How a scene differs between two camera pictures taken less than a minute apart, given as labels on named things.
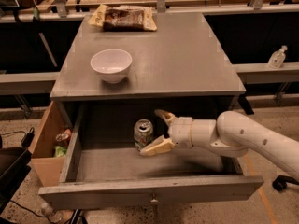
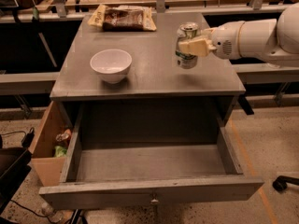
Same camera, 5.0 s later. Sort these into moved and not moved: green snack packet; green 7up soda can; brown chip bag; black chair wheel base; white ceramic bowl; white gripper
Moved: white gripper; green 7up soda can
Not moved: black chair wheel base; white ceramic bowl; green snack packet; brown chip bag
